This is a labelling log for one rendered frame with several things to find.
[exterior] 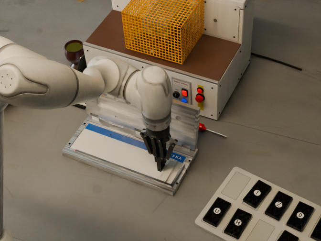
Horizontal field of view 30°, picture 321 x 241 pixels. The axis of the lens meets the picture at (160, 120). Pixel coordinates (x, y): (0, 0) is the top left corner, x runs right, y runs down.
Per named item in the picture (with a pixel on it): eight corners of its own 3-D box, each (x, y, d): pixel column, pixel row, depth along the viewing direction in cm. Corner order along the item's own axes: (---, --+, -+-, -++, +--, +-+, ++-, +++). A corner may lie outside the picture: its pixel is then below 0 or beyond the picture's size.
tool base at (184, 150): (62, 155, 215) (60, 148, 212) (91, 115, 227) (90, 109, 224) (173, 196, 200) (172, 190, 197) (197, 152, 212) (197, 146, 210)
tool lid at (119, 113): (84, 74, 212) (87, 71, 213) (86, 116, 223) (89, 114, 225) (198, 110, 197) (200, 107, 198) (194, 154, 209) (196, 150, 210)
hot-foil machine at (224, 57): (88, 81, 240) (73, 4, 212) (135, 22, 263) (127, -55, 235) (268, 139, 215) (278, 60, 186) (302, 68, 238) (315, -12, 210)
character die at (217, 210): (202, 220, 192) (202, 218, 191) (218, 198, 197) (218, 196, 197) (216, 227, 190) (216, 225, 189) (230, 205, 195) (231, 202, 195)
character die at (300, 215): (286, 224, 189) (286, 223, 188) (299, 202, 195) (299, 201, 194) (300, 232, 187) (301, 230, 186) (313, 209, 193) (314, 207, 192)
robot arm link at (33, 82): (86, 65, 133) (40, 48, 139) (34, 57, 117) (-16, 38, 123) (69, 121, 135) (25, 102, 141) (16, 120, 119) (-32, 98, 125)
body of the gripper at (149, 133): (139, 125, 187) (142, 145, 194) (164, 134, 184) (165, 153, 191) (150, 110, 191) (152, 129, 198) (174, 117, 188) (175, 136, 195)
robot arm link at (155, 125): (163, 124, 179) (164, 136, 184) (176, 104, 184) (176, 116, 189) (136, 115, 182) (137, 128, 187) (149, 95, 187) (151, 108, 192)
